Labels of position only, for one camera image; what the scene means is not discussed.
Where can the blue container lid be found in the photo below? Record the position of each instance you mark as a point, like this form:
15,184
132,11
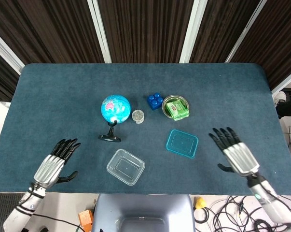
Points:
182,143

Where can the blue toy building block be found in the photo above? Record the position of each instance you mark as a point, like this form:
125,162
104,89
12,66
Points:
155,101

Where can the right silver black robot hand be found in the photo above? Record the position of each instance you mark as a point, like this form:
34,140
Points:
241,158

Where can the black equipment beside table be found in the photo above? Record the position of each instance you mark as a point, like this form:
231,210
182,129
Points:
288,106

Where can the blue table cloth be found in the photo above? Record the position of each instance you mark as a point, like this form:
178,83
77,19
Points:
63,108

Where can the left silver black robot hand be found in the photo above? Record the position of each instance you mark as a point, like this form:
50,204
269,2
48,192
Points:
48,169

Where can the yellow floor object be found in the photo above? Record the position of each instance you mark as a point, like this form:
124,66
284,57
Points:
199,203

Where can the white partition frame post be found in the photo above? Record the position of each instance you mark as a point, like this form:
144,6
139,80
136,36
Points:
99,31
246,31
285,84
7,54
193,31

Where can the green wet wipes pack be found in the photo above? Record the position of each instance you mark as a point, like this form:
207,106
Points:
177,110

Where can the small clear round jar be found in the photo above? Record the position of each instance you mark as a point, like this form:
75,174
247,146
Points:
138,116

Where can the round metal bowl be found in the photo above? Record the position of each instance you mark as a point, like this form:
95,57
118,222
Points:
184,101

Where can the orange floor object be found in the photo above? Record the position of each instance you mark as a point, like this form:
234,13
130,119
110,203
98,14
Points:
85,218

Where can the small globe on black stand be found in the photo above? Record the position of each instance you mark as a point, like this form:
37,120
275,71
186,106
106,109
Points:
116,107

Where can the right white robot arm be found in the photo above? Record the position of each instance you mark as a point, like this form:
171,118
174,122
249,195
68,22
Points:
270,203

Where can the dark grey floor mat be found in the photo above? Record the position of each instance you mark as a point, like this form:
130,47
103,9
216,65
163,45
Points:
5,204

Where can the clear plastic container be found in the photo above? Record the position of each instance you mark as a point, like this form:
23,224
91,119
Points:
126,166

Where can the grey robot torso base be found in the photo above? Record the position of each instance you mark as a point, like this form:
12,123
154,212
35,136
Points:
142,207

